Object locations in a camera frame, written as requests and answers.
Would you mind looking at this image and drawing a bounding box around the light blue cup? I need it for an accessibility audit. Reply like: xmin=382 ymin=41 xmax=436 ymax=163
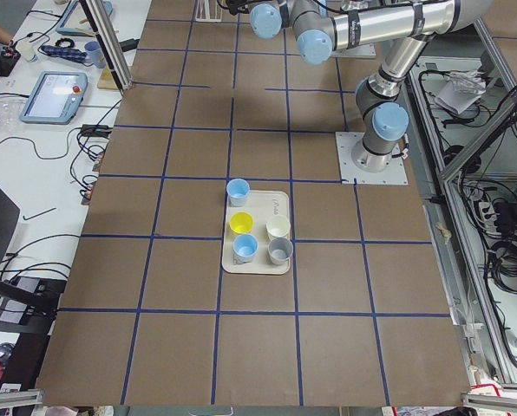
xmin=232 ymin=234 xmax=259 ymax=263
xmin=226 ymin=178 xmax=251 ymax=207

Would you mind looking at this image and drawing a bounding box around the blue checkered cloth case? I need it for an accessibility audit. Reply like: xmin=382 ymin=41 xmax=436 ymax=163
xmin=39 ymin=45 xmax=87 ymax=63

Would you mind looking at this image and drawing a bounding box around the cream plastic cup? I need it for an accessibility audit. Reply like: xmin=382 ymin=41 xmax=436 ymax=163
xmin=265 ymin=214 xmax=291 ymax=240

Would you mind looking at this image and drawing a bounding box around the yellow plastic cup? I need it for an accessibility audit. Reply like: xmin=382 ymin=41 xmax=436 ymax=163
xmin=228 ymin=211 xmax=254 ymax=237

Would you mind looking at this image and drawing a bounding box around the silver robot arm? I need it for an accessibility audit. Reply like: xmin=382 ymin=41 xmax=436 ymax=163
xmin=288 ymin=0 xmax=491 ymax=172
xmin=216 ymin=1 xmax=294 ymax=39

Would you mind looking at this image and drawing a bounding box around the grey plastic cup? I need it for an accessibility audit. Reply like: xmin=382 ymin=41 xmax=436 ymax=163
xmin=267 ymin=237 xmax=293 ymax=265

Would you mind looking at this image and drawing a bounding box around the teach pendant near stand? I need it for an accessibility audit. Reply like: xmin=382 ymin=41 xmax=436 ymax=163
xmin=19 ymin=71 xmax=88 ymax=125

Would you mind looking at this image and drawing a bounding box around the light blue cup far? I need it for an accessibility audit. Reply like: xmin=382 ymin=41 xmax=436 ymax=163
xmin=232 ymin=234 xmax=259 ymax=263

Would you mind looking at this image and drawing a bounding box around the light blue cup near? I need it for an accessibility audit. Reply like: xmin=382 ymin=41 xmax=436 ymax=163
xmin=226 ymin=178 xmax=251 ymax=207

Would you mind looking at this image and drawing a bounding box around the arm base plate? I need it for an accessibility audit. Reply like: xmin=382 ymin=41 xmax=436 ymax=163
xmin=335 ymin=132 xmax=409 ymax=185
xmin=330 ymin=43 xmax=376 ymax=59

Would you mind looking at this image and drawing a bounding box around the black power adapter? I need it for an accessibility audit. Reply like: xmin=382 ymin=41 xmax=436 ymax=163
xmin=120 ymin=38 xmax=140 ymax=52

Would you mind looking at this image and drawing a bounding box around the blue cup on desk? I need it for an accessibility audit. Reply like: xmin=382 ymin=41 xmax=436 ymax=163
xmin=84 ymin=41 xmax=106 ymax=69

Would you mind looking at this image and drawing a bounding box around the aluminium frame post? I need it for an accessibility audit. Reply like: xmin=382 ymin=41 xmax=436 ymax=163
xmin=80 ymin=0 xmax=133 ymax=94

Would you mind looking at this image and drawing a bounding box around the black monitor stand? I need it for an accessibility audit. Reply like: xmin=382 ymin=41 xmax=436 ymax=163
xmin=0 ymin=188 xmax=65 ymax=335

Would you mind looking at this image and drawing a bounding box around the cream plastic tray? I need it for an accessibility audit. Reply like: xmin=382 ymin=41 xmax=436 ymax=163
xmin=221 ymin=190 xmax=291 ymax=275

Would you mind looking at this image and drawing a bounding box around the white wire cup rack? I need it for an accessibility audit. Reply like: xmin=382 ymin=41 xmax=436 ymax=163
xmin=194 ymin=0 xmax=223 ymax=23

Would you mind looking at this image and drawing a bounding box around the wooden mug tree stand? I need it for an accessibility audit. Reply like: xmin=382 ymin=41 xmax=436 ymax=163
xmin=96 ymin=66 xmax=123 ymax=92

